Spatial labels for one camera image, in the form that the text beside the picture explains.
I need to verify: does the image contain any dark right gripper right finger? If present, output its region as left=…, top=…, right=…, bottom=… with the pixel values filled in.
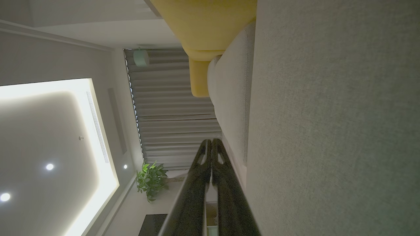
left=212, top=139, right=262, bottom=236

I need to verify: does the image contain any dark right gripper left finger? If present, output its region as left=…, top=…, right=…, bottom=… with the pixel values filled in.
left=158, top=139, right=212, bottom=236

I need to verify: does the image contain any green leafy potted plant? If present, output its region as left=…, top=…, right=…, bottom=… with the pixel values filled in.
left=136, top=161, right=170, bottom=203

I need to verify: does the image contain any grey pleated curtain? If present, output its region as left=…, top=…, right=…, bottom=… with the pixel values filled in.
left=124, top=49, right=222, bottom=171

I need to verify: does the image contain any long white ceiling air vent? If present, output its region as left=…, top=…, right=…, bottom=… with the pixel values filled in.
left=86, top=91, right=110, bottom=164

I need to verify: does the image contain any grey fabric sofa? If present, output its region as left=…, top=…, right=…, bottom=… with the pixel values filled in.
left=207, top=0, right=420, bottom=236

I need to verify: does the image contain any pale green round lamp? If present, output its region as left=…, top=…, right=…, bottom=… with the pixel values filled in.
left=133, top=49, right=150, bottom=68

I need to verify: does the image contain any yellow fabric cushion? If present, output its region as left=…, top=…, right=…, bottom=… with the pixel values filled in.
left=151, top=0, right=257, bottom=98

